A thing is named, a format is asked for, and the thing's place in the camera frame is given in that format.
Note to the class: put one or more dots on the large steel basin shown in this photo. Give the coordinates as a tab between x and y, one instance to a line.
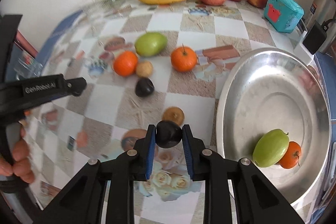
272	89

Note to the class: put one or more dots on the green fruit in basin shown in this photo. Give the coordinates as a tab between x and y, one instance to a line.
270	148

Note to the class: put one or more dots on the brown longan fruit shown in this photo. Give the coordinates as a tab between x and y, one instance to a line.
174	114

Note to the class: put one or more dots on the green fruit on table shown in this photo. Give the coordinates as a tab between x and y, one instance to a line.
150	44

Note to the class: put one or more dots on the person's left hand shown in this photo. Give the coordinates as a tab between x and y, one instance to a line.
21	166

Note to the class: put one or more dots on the black power adapter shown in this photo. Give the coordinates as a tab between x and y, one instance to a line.
314	38

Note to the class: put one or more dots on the teal toy house box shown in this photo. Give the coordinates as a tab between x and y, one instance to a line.
284	15

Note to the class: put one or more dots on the orange tangerine with stem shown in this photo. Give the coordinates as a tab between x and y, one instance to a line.
183	59

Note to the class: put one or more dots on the steel thermos kettle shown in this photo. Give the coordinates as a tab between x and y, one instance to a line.
323	11

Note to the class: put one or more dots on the dark plum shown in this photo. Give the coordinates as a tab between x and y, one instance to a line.
168	134
144	87

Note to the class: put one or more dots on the blue plaid tablecloth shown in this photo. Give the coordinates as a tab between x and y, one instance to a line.
47	48

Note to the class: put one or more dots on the tan longan fruit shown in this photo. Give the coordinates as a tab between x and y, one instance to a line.
144	69

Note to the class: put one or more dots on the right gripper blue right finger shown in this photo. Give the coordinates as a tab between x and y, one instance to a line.
256	199

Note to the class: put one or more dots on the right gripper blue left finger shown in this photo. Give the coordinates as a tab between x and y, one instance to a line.
81	200

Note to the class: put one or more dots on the orange tangerine in basin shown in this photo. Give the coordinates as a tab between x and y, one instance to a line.
292	156

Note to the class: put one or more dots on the patterned vinyl table cover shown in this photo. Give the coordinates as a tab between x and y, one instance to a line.
108	118

